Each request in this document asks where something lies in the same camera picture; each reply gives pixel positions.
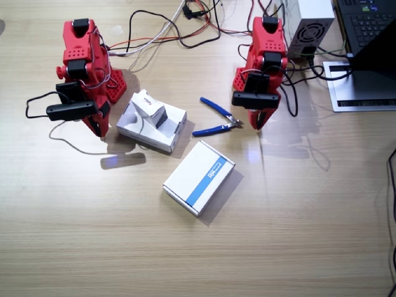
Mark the white box with blue stripe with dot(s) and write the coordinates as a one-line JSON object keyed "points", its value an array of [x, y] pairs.
{"points": [[198, 173]]}

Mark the red robot arm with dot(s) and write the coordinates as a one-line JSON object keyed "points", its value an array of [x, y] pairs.
{"points": [[79, 46], [266, 40]]}

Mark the plain white cardboard box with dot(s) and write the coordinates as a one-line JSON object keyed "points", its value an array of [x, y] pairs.
{"points": [[177, 117]]}

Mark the black laptop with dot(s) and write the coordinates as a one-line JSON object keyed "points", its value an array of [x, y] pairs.
{"points": [[371, 18], [380, 52]]}

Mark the white power supply unit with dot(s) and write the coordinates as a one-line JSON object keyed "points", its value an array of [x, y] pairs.
{"points": [[312, 9]]}

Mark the black bar webcam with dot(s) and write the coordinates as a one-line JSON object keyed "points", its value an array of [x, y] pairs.
{"points": [[256, 99], [71, 109]]}

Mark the silver monitor stand base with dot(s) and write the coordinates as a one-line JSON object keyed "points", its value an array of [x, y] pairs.
{"points": [[340, 89]]}

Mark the small white box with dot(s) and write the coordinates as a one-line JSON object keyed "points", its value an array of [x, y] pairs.
{"points": [[145, 105]]}

